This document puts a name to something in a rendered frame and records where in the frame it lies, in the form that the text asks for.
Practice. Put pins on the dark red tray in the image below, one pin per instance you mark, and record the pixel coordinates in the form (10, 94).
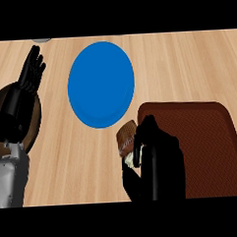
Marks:
(207, 145)

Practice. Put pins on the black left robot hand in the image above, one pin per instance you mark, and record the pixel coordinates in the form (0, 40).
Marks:
(14, 103)

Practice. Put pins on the grey round object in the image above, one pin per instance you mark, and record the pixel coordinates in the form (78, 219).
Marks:
(41, 40)

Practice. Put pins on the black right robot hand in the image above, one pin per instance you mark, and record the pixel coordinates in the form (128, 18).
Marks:
(162, 164)

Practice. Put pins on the brown cupcake with cream frosting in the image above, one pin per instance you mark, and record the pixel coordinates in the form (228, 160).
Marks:
(127, 139)

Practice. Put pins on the blue plate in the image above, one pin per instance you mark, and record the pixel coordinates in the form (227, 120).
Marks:
(101, 84)

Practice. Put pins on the brown round wooden board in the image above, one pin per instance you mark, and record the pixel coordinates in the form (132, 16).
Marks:
(33, 125)

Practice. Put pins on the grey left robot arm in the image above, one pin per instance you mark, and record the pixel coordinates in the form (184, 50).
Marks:
(8, 177)

